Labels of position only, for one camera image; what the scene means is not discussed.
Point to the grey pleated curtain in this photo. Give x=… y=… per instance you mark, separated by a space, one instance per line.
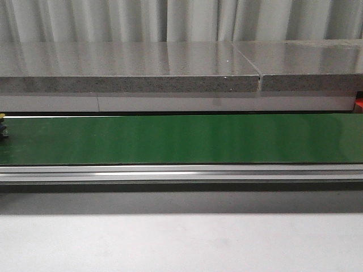
x=157 y=21

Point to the push button at belt edge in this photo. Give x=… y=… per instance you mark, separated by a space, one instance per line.
x=3 y=128

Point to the red object at edge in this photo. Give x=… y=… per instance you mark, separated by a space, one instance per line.
x=358 y=105

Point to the green conveyor belt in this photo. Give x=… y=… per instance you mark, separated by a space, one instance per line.
x=185 y=139

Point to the white cabinet front panel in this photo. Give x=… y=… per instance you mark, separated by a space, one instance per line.
x=178 y=102

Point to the aluminium conveyor side rail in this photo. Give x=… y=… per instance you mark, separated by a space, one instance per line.
x=179 y=174

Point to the grey stone counter slab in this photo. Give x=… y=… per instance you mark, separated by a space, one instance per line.
x=118 y=67

